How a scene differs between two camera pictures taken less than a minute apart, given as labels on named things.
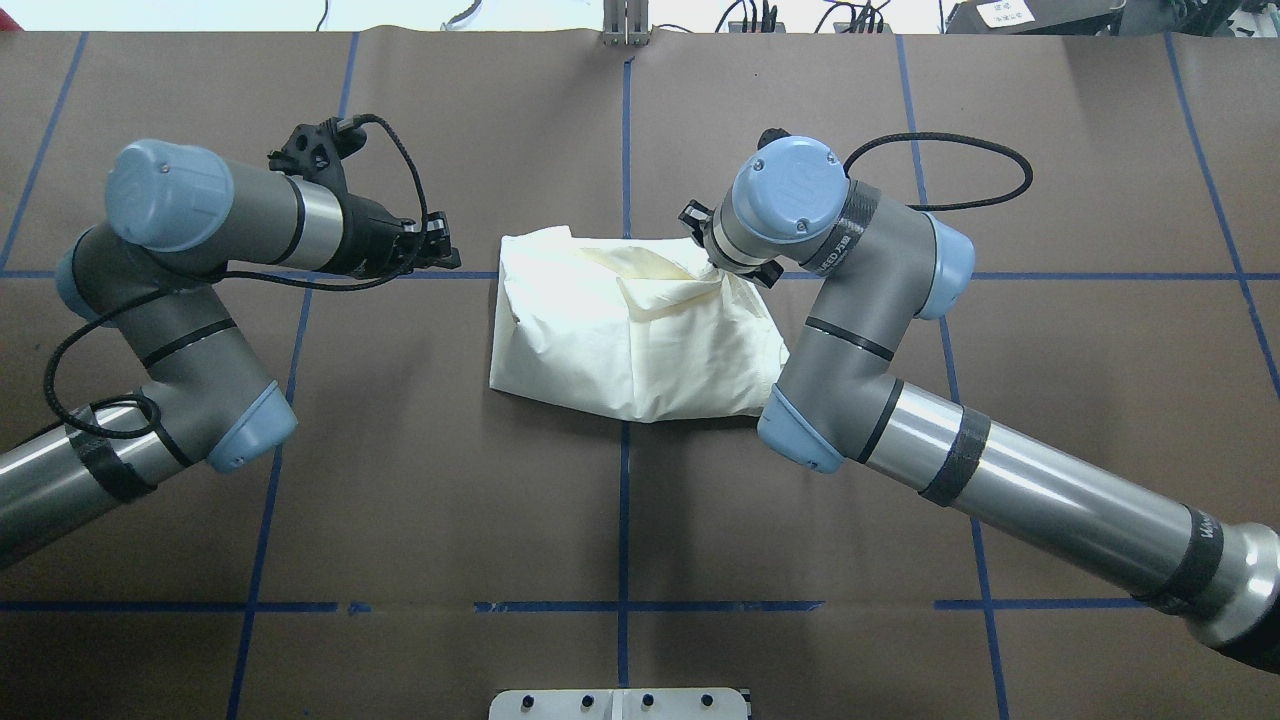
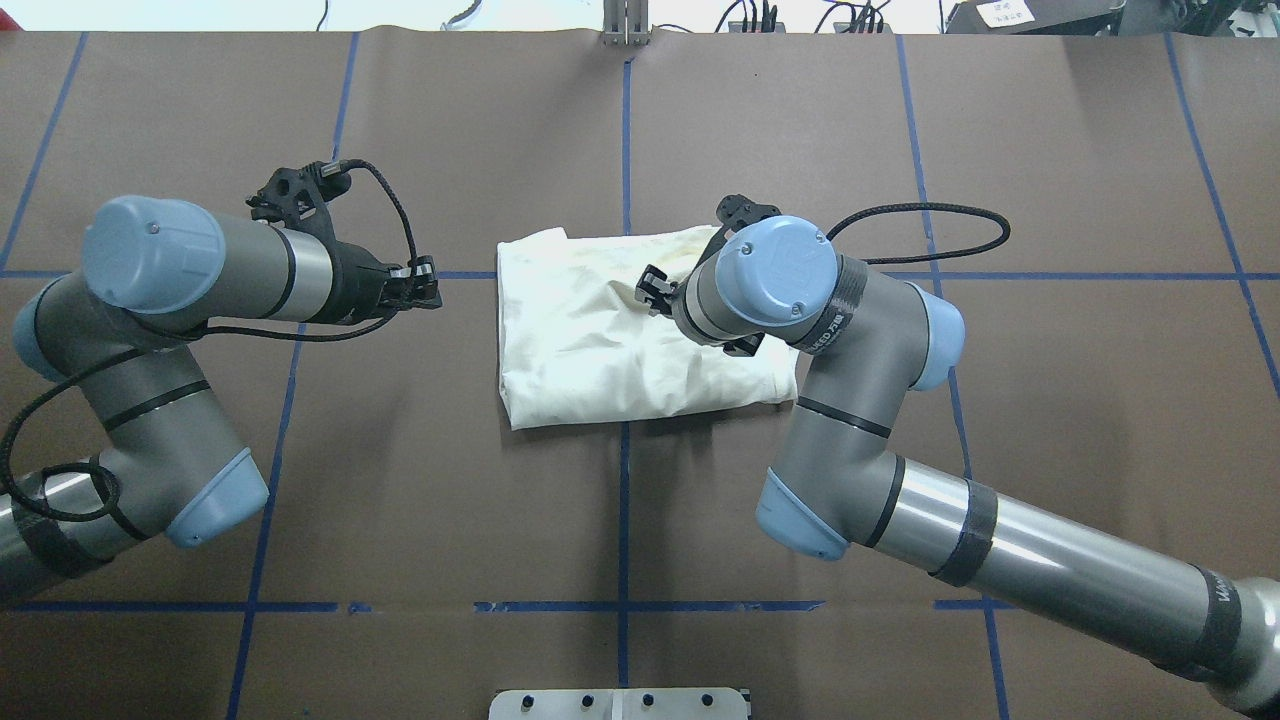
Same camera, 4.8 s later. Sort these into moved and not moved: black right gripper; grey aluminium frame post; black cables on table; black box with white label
Moved: black right gripper
Not moved: grey aluminium frame post; black box with white label; black cables on table
